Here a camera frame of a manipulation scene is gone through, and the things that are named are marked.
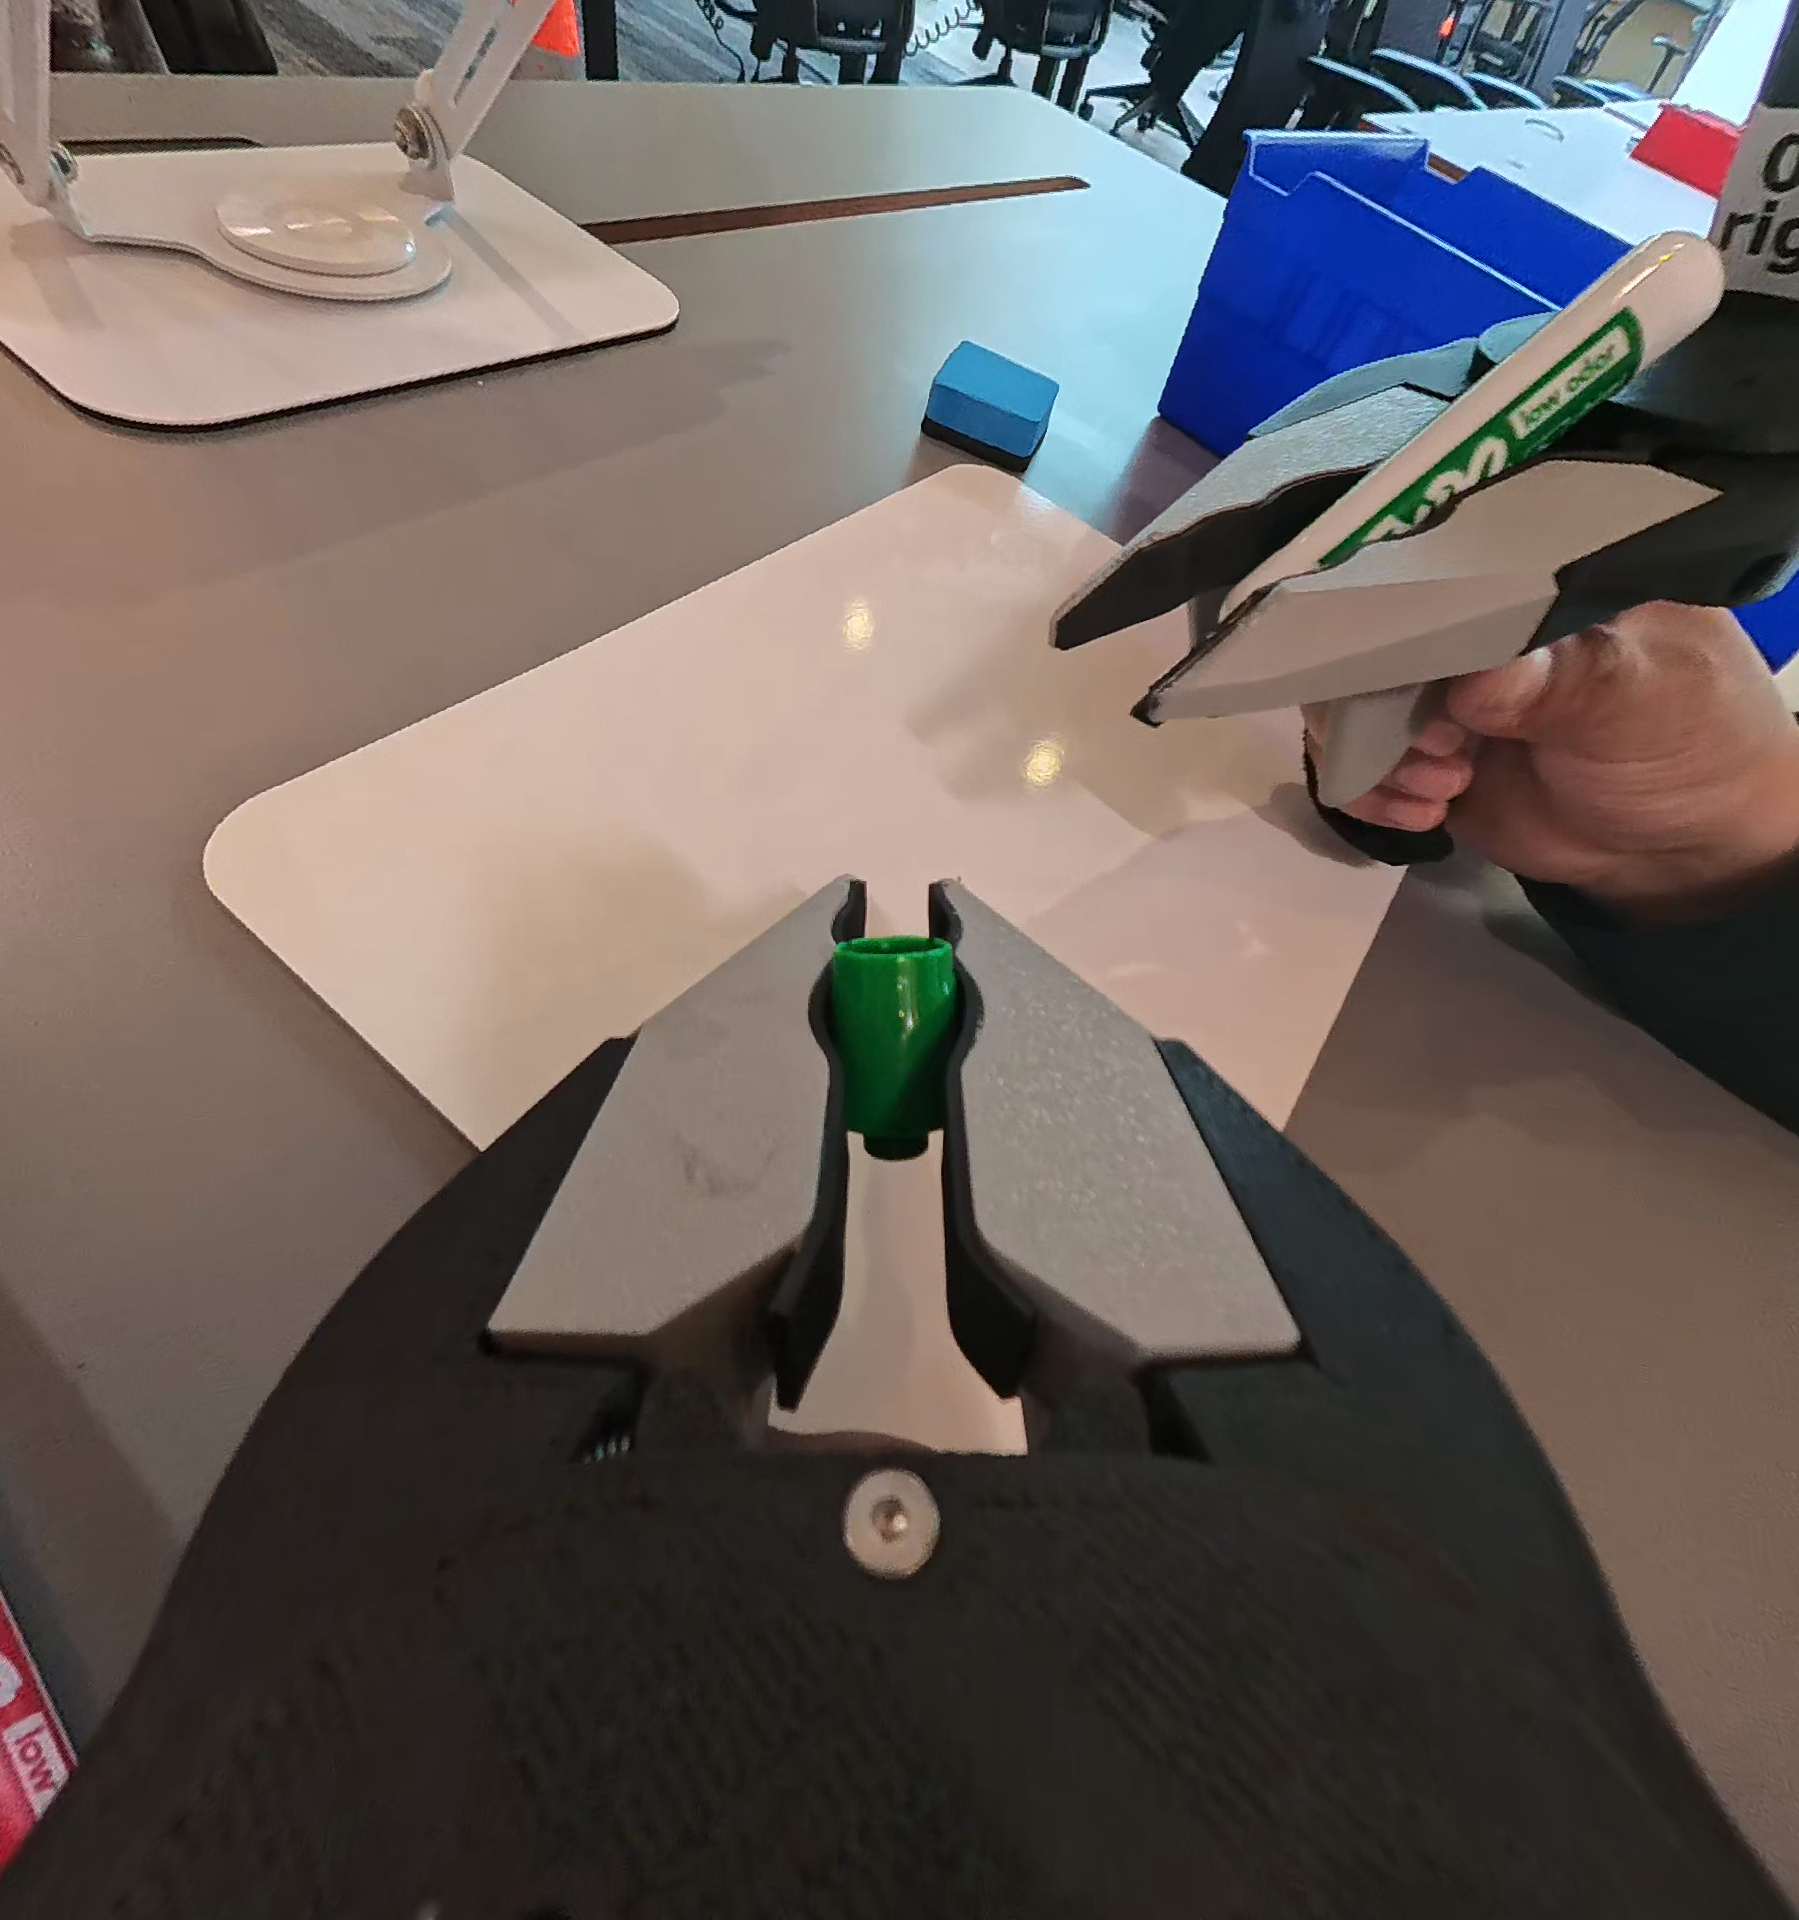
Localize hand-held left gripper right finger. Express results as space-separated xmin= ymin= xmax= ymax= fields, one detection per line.
xmin=927 ymin=878 xmax=1303 ymax=1401

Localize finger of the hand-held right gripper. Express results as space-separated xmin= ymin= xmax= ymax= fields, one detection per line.
xmin=1135 ymin=457 xmax=1727 ymax=733
xmin=1049 ymin=318 xmax=1519 ymax=653

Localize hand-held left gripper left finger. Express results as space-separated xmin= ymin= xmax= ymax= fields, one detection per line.
xmin=485 ymin=876 xmax=867 ymax=1411

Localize green whiteboard marker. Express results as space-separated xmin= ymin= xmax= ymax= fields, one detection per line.
xmin=1255 ymin=228 xmax=1729 ymax=599

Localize blue plastic bin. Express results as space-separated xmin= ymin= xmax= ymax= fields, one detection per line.
xmin=1157 ymin=127 xmax=1799 ymax=681

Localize green marker cap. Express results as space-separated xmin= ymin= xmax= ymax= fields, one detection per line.
xmin=829 ymin=930 xmax=961 ymax=1162

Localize blue whiteboard eraser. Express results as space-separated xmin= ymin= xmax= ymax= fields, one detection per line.
xmin=919 ymin=341 xmax=1063 ymax=457

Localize white whiteboard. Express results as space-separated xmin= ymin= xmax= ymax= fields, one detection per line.
xmin=203 ymin=462 xmax=1413 ymax=1154

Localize person's right hand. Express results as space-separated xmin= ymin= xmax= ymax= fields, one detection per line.
xmin=1341 ymin=597 xmax=1799 ymax=918

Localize red storage bin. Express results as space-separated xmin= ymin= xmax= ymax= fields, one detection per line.
xmin=1631 ymin=103 xmax=1745 ymax=200

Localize black office chair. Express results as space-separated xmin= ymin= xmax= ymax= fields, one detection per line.
xmin=1295 ymin=48 xmax=1489 ymax=140
xmin=753 ymin=0 xmax=919 ymax=88
xmin=973 ymin=0 xmax=1143 ymax=105

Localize instruction sheet on stand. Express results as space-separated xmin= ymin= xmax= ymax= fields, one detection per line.
xmin=0 ymin=0 xmax=681 ymax=435

